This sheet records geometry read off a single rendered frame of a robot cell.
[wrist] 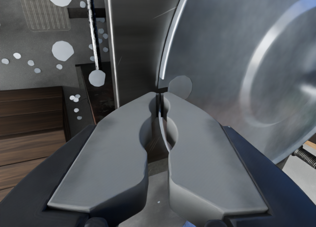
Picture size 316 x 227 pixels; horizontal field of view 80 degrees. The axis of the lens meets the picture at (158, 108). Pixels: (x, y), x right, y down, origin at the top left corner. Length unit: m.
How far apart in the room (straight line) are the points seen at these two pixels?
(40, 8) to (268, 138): 0.68
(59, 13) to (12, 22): 0.23
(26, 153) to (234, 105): 0.63
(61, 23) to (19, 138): 0.37
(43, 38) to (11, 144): 0.43
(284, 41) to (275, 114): 0.08
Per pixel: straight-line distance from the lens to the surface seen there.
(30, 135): 0.67
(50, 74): 0.95
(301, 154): 0.40
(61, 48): 0.25
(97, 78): 0.26
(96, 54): 0.74
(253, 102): 0.20
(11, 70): 0.96
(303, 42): 0.21
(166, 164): 0.42
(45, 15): 0.73
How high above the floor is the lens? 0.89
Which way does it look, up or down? 51 degrees down
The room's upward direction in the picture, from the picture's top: 140 degrees clockwise
